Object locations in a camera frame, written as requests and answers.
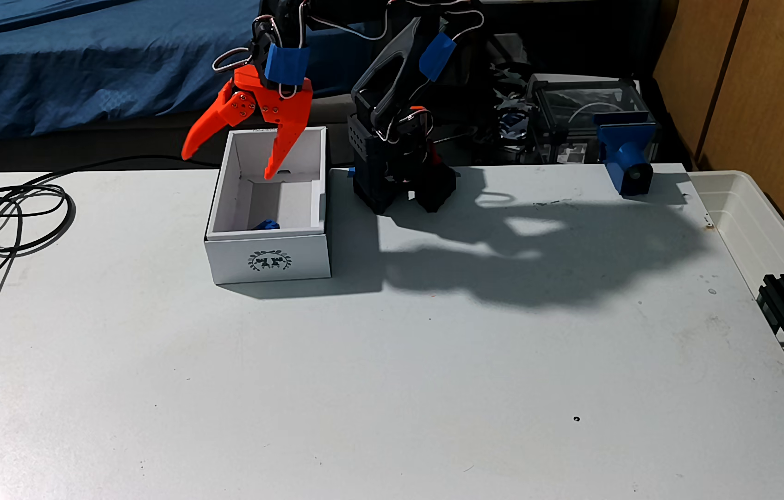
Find white cardboard box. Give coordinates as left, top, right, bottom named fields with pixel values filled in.
left=204, top=125, right=332, bottom=286

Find blue bed sheet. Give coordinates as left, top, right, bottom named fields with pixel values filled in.
left=0, top=0, right=374, bottom=145

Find dark machine with fan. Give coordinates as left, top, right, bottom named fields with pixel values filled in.
left=485, top=35, right=535, bottom=164

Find white plastic bin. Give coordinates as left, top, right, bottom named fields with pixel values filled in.
left=689, top=170, right=784, bottom=322

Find wooden cabinet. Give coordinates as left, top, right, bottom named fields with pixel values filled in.
left=652, top=0, right=784, bottom=282

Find grey bed frame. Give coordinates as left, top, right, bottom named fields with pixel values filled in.
left=0, top=92, right=373, bottom=173

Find long black cable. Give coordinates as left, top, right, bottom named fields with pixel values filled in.
left=0, top=154, right=221, bottom=404

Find black coiled cable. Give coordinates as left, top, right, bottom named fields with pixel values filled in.
left=0, top=182, right=78, bottom=259

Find clear acrylic enclosure box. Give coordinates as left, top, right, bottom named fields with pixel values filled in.
left=527, top=73, right=651, bottom=165

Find blue printed clamp mount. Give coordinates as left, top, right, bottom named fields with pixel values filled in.
left=595, top=114, right=658, bottom=197

